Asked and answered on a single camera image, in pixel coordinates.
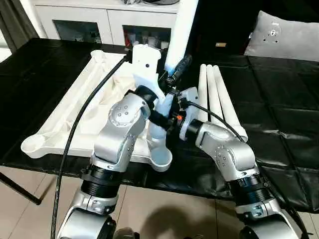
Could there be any white plastic table leg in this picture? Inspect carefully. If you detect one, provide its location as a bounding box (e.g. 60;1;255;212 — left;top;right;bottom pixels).
206;64;229;125
148;0;199;150
198;63;212;122
212;65;249;144

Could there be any black cabinet with yellow label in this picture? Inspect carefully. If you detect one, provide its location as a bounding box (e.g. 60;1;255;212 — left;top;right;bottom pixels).
191;0;260;57

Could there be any dark round object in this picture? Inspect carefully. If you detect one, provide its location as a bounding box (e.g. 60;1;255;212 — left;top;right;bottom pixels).
143;0;180;5

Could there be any white plastic table top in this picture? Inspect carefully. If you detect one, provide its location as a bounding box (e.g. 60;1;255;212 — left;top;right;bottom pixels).
21;49;174;172

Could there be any white cabinet with glass doors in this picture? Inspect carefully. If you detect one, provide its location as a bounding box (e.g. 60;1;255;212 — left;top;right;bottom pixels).
32;0;180;47

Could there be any black padded mat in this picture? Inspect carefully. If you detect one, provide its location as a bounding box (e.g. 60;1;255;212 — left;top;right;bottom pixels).
0;37;319;214

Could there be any grey pillow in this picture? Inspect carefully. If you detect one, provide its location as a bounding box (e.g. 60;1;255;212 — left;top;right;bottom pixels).
243;10;319;60

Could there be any black stand leg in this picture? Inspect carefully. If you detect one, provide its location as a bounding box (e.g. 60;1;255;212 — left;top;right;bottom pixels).
0;171;42;206

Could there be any grey curtain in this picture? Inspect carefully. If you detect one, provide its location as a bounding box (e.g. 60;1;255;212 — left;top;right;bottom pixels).
0;0;42;54

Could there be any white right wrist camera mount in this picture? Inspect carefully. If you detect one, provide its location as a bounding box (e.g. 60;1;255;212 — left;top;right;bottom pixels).
174;86;200;141

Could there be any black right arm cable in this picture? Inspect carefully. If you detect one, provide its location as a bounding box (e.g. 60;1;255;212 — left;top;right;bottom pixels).
181;98;310;239

